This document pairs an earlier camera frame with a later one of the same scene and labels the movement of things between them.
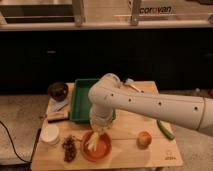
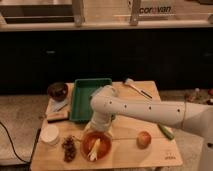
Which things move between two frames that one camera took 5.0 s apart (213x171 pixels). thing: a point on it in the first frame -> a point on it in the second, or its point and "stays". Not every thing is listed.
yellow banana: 93,141 -> 93,154
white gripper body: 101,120 stays
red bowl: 103,148 stays
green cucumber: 165,130 stays
